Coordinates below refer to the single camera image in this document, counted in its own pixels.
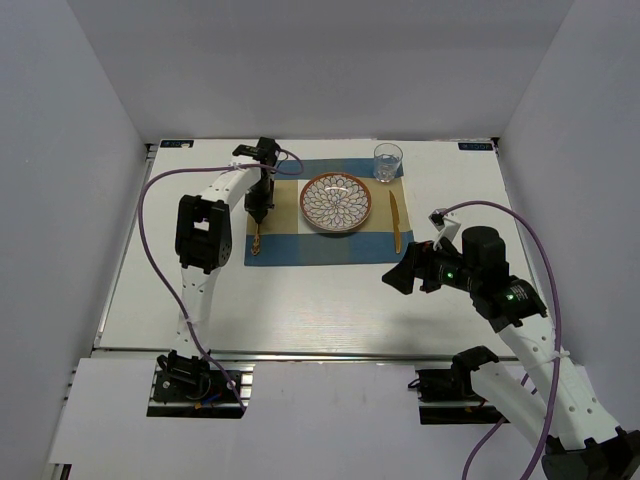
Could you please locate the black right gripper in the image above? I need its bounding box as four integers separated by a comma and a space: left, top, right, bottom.
382, 235, 480, 294

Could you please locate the gold fork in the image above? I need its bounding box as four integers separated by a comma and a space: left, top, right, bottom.
251, 223, 261, 256

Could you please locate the blue yellow striped cloth placemat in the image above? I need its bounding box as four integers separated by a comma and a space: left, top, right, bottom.
244, 158, 414, 267

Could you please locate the gold knife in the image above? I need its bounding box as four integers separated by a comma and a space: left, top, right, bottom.
389, 191, 402, 255

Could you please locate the floral patterned ceramic plate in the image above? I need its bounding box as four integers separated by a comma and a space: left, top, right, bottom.
299, 172, 372, 233

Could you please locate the clear drinking glass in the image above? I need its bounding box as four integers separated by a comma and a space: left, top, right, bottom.
374, 143, 403, 183

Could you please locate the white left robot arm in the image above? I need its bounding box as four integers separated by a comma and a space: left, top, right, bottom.
175, 137, 280, 366

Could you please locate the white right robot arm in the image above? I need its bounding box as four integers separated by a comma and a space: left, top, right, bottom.
382, 226, 639, 479

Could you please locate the blue label sticker left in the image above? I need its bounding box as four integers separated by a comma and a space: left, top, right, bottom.
159, 139, 194, 149

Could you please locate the blue label sticker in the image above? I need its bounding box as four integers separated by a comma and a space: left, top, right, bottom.
458, 142, 494, 151
159, 139, 194, 149

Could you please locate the blue label sticker right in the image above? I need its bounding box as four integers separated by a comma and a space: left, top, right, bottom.
458, 142, 494, 151

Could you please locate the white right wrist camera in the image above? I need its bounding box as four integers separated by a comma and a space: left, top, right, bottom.
429, 210, 461, 250

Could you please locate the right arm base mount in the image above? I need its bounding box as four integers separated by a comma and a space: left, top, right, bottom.
407, 369, 502, 425

